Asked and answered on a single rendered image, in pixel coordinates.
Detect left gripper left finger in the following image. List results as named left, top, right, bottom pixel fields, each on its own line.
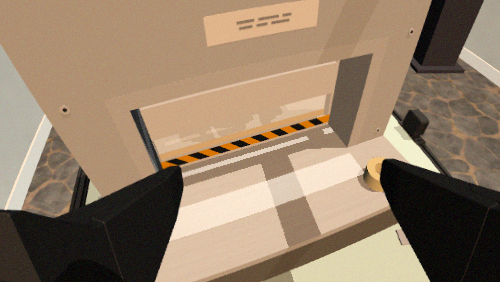
left=0, top=166, right=184, bottom=282

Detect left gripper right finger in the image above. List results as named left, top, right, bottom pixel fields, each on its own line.
left=380, top=159, right=500, bottom=282

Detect tan masking tape roll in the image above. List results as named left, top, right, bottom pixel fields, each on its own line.
left=363, top=157, right=387, bottom=192

